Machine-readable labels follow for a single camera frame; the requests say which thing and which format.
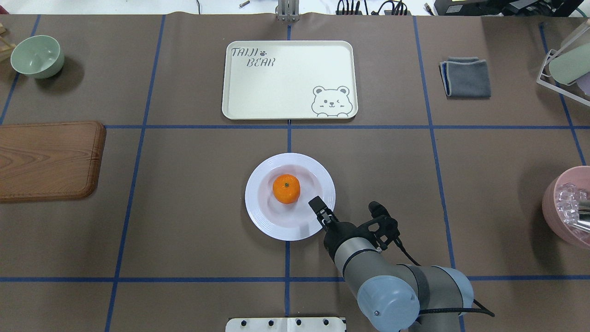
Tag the wooden cutting board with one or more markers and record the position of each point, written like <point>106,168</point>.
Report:
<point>50,161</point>

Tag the grey folded cloth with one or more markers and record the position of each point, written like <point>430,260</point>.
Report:
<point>465,77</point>

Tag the green cup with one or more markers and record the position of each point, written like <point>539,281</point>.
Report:
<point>568,67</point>

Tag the purple cup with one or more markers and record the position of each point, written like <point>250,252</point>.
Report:
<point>583,83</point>

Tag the white cup rack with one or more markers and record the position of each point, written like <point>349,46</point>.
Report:
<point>579,36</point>

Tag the white camera pole base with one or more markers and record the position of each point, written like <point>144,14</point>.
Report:
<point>287,324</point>

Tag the wooden cup rack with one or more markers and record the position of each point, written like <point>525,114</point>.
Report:
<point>6,47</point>

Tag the aluminium frame post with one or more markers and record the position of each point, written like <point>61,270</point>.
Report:
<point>288,11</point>

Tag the cream bear tray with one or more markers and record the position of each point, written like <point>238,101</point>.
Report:
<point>281,80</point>

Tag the pink bowl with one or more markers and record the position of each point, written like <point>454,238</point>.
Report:
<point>554,209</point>

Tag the white plate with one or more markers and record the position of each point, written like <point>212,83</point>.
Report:
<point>297,220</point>

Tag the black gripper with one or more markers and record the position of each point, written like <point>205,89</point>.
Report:
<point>338,235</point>

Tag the orange fruit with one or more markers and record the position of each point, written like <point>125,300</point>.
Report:
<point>286,189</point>

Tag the green bowl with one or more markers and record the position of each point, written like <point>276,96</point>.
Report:
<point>38,57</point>

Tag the metal scoop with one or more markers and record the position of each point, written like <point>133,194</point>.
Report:
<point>577,214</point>

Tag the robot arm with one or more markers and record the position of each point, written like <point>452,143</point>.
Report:
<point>394,297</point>

